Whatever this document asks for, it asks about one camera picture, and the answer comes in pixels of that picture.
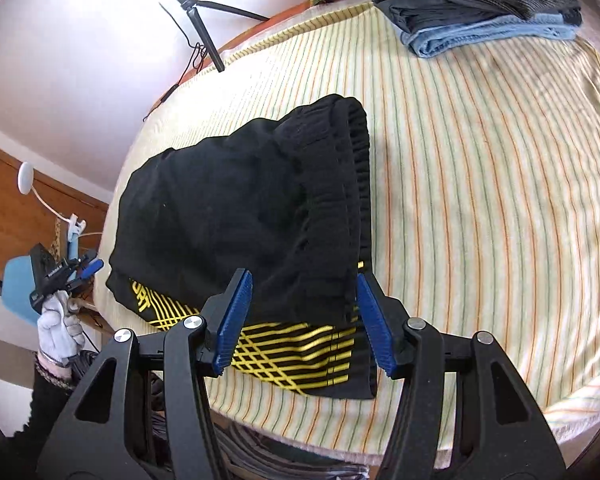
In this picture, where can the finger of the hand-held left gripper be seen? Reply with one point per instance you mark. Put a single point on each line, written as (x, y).
(81, 276)
(96, 265)

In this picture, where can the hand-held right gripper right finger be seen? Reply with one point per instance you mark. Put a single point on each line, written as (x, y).
(375, 320)

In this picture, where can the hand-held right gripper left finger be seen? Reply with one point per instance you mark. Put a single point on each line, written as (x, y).
(235, 317)

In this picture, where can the black pants yellow print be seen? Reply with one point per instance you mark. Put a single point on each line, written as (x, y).
(230, 200)

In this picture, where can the person's left forearm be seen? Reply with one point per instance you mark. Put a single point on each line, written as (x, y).
(45, 400)

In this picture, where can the dark navy folded pants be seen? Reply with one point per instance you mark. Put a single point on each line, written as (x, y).
(430, 15)

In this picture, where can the person's left hand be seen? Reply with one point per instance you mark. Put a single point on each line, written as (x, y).
(55, 325)

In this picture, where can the light blue chair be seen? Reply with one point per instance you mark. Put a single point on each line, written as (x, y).
(17, 285)

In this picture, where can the wooden furniture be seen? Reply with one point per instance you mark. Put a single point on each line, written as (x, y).
(10, 220)

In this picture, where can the white gooseneck clip lamp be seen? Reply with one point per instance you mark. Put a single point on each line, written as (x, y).
(25, 177)

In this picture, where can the person's dark striped garment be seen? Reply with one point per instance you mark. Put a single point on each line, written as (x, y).
(280, 460)

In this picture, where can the yellow striped blanket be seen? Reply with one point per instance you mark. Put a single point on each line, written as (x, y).
(480, 185)

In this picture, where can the black mini tripod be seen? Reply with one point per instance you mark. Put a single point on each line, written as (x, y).
(187, 2)

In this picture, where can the blue folded jeans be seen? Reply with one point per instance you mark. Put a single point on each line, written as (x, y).
(455, 40)

